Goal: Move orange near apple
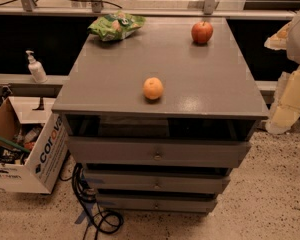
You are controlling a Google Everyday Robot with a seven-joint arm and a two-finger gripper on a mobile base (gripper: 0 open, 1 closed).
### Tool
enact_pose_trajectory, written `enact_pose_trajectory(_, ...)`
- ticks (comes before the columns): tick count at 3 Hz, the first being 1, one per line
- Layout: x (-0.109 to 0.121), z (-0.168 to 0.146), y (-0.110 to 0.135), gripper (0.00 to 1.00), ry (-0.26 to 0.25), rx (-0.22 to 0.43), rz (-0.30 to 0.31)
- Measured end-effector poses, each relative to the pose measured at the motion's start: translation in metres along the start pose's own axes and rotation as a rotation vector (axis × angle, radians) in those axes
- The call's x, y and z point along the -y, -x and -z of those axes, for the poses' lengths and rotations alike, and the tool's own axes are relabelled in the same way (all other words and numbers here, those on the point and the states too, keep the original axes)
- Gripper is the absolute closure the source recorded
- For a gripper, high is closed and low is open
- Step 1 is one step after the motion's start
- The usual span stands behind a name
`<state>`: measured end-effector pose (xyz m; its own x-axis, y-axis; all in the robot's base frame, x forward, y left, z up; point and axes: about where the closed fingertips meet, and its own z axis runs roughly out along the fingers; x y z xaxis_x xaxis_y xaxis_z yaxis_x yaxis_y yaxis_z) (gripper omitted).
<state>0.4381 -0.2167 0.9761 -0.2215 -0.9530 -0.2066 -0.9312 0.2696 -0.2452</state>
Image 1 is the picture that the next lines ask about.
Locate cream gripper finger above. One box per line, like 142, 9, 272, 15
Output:
265, 66, 300, 134
264, 22, 291, 50

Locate orange fruit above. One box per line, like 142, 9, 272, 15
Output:
143, 77, 164, 100

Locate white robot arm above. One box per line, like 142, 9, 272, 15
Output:
264, 10, 300, 134

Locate red apple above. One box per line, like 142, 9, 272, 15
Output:
191, 21, 213, 44

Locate middle grey drawer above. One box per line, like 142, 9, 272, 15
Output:
84, 170, 230, 194

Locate grey drawer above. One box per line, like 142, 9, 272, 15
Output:
67, 137, 251, 168
84, 170, 230, 194
96, 194, 217, 213

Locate grey drawer cabinet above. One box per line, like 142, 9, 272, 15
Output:
53, 17, 268, 201

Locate green chip bag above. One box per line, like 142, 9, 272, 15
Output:
87, 11, 146, 42

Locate top grey drawer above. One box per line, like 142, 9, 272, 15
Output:
67, 137, 251, 168

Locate bottom grey drawer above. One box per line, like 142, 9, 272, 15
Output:
96, 194, 217, 213

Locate white pump bottle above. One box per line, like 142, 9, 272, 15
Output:
26, 50, 47, 83

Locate metal window railing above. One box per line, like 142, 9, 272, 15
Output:
0, 0, 300, 21

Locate white cardboard box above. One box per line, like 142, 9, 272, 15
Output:
0, 97, 68, 194

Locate grey window ledge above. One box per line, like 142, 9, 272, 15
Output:
0, 74, 69, 97

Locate black floor cables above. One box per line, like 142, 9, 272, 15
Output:
59, 150, 125, 240

